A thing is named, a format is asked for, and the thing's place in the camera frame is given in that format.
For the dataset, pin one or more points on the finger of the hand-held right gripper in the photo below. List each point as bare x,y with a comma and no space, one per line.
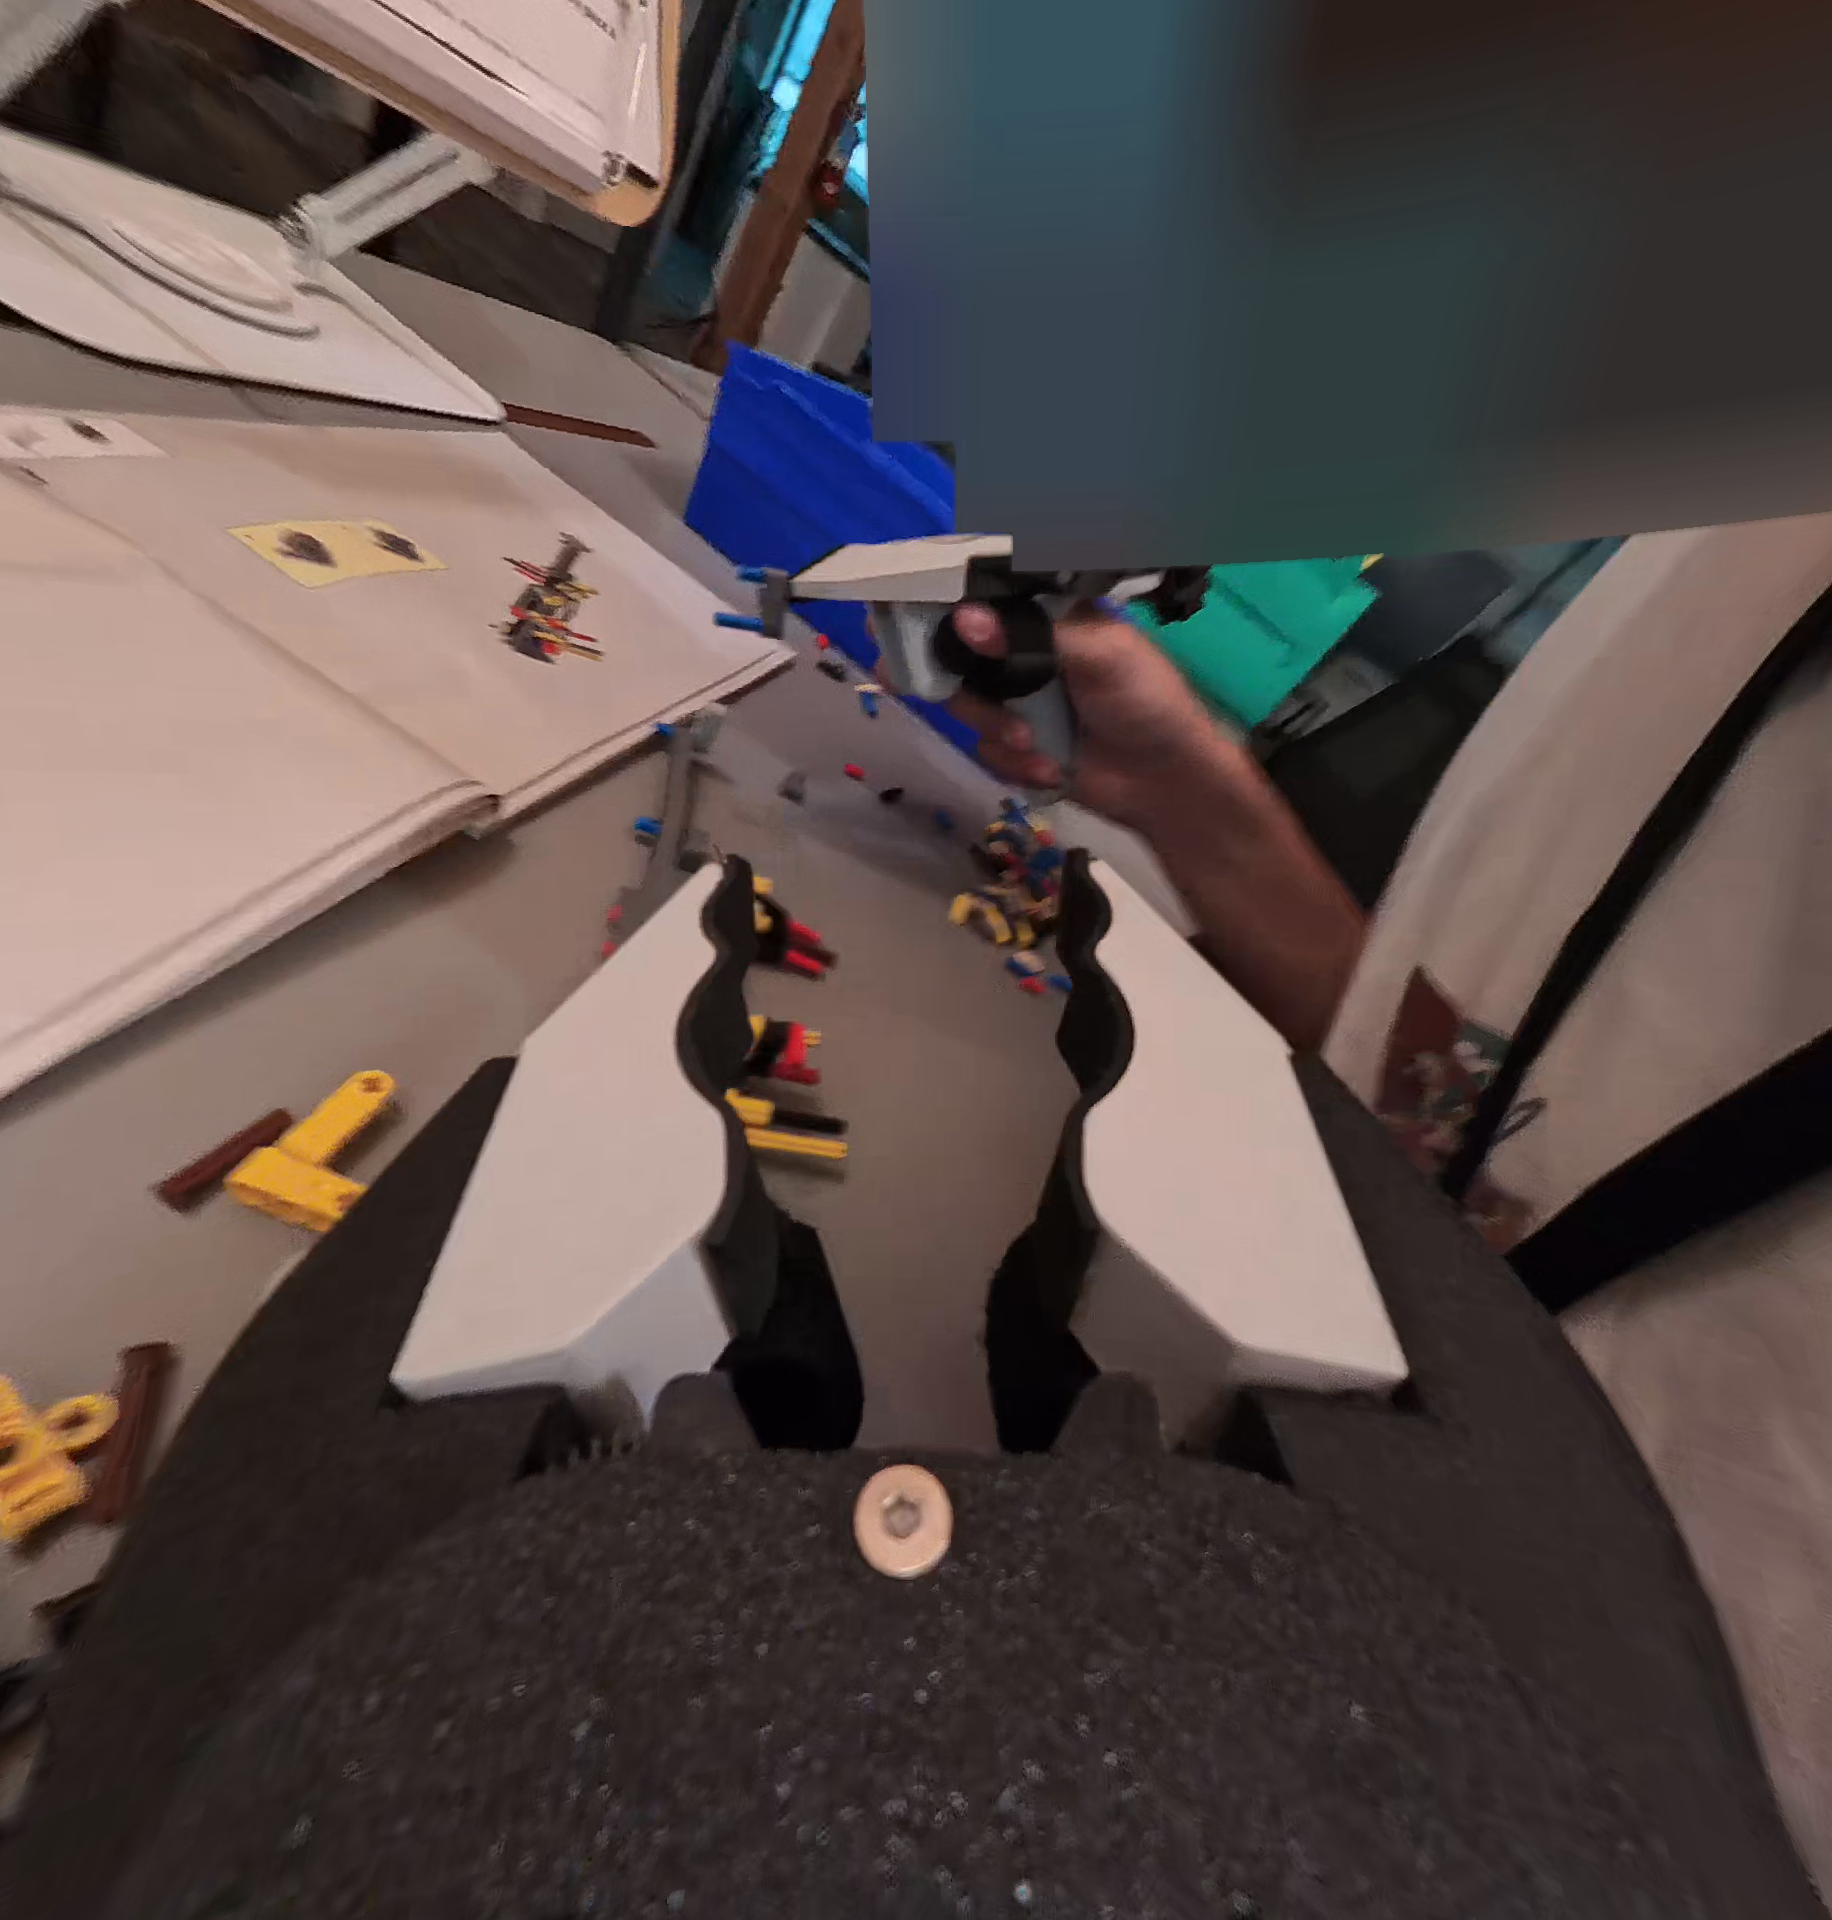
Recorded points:
916,570

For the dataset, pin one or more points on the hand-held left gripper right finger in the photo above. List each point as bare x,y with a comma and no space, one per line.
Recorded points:
1246,1201

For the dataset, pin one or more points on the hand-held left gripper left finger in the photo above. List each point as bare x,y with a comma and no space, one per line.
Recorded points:
585,1185

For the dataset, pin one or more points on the small grey connector piece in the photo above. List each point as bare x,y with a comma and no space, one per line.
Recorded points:
773,601

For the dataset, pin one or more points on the pile of small lego pins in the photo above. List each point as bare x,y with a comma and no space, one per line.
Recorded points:
1014,886

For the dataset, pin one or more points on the grey lego beam assembly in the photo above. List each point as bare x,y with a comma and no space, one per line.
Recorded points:
683,796

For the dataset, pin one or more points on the lego instruction booklet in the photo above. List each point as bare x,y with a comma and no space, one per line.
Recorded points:
255,750

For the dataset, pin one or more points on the person's right forearm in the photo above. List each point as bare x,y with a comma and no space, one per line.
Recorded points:
1275,915

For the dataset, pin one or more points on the yellow lego axle connector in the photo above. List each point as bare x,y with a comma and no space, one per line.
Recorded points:
294,1187

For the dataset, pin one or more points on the short brown lego axle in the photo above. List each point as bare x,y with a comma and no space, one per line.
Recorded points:
226,1157
128,1425

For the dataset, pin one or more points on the yellow three-hole lego beam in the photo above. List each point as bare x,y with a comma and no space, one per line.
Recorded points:
15,1456

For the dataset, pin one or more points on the person's right hand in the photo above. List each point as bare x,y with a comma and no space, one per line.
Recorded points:
1140,720

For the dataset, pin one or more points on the blue storage bin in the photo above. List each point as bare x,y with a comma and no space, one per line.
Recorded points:
795,450

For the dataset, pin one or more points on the yellow angled technic beams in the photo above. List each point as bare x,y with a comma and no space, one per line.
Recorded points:
338,1110

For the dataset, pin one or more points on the teal plastic container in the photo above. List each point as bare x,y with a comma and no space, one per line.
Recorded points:
1261,630

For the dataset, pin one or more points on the white desk stand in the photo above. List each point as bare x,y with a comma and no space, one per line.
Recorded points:
391,187

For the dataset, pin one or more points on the pile of black grey beams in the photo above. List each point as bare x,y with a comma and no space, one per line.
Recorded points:
0,1710

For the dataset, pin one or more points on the wooden post red sign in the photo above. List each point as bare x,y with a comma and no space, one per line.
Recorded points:
789,181

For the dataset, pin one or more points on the white square base plate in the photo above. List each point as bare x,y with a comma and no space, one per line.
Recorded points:
105,300

